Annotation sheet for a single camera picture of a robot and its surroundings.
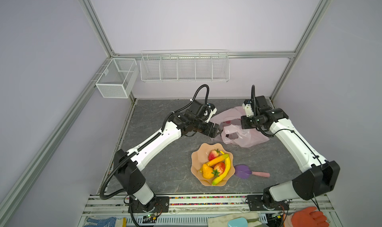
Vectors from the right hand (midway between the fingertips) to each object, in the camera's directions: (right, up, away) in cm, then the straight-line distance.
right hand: (243, 121), depth 81 cm
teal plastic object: (-6, -46, -13) cm, 48 cm away
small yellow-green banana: (-14, -22, +2) cm, 26 cm away
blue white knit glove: (-68, -47, -12) cm, 84 cm away
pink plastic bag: (-2, -1, +23) cm, 23 cm away
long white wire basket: (-34, +36, +17) cm, 52 cm away
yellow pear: (-20, -27, -4) cm, 34 cm away
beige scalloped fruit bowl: (-24, -22, +6) cm, 33 cm away
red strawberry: (-17, -19, +4) cm, 26 cm away
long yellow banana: (-10, -26, -3) cm, 28 cm away
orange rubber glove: (+26, -44, -12) cm, 53 cm away
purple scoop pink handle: (0, -28, +1) cm, 28 cm away
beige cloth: (-14, -46, -12) cm, 49 cm away
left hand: (-17, -4, -8) cm, 19 cm away
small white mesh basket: (-79, +26, +16) cm, 85 cm away
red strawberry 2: (-14, -24, -5) cm, 29 cm away
